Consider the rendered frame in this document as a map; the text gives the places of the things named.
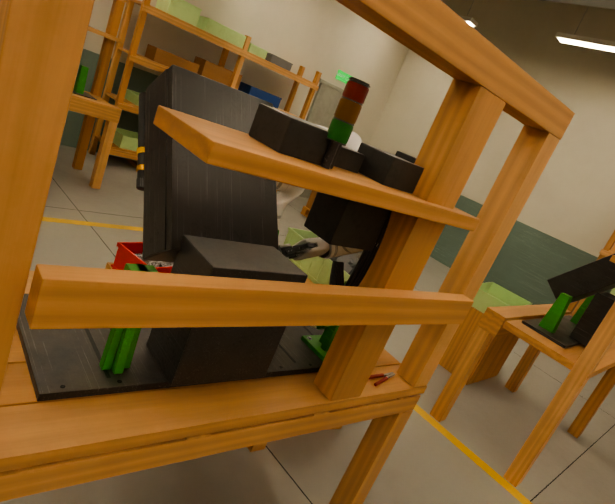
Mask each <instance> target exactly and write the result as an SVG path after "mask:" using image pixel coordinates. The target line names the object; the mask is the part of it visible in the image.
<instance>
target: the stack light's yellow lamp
mask: <svg viewBox="0 0 615 504"><path fill-rule="evenodd" d="M361 109H362V107H361V105H359V104H357V103H355V102H353V101H350V100H348V99H345V98H340V101H339V103H338V106H337V108H336V111H335V113H334V116H333V118H335V119H337V120H340V121H342V122H345V123H347V124H349V125H352V126H355V125H354V124H355V123H356V121H357V119H358V116H359V114H360V111H361Z"/></svg>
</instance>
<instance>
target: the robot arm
mask: <svg viewBox="0 0 615 504"><path fill-rule="evenodd" d="M361 143H363V142H362V139H361V138H360V136H359V135H358V134H357V133H355V132H353V131H352V133H351V135H350V138H349V140H348V143H347V144H346V146H345V147H348V148H351V149H353V150H355V151H358V149H359V146H360V144H361ZM276 190H279V191H280V192H278V193H277V221H278V224H279V222H280V219H281V216H282V213H283V211H284V209H285V207H286V205H287V204H288V203H290V202H291V201H292V200H294V199H295V198H297V197H298V196H299V195H301V194H302V193H303V191H304V190H305V189H304V188H300V187H296V186H292V185H288V184H284V183H280V182H276ZM281 251H282V254H283V255H284V256H285V257H289V259H292V258H294V259H293V260H295V261H296V260H302V259H307V258H312V257H316V256H319V257H321V258H324V259H329V258H333V257H338V256H343V255H348V254H354V253H359V252H361V251H363V250H362V249H355V248H349V247H342V246H336V245H330V244H328V243H327V242H325V241H324V240H323V239H321V238H320V237H316V238H307V239H302V240H301V241H299V242H297V243H296V244H294V245H293V246H288V247H282V248H281Z"/></svg>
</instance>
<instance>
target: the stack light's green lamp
mask: <svg viewBox="0 0 615 504"><path fill-rule="evenodd" d="M353 128H354V127H353V126H352V125H349V124H347V123H345V122H342V121H340V120H337V119H335V118H332V121H331V123H330V126H329V128H328V135H327V136H328V137H327V139H329V140H331V141H333V142H336V143H338V144H341V145H343V146H346V144H347V143H348V140H349V138H350V135H351V133H352V131H353Z"/></svg>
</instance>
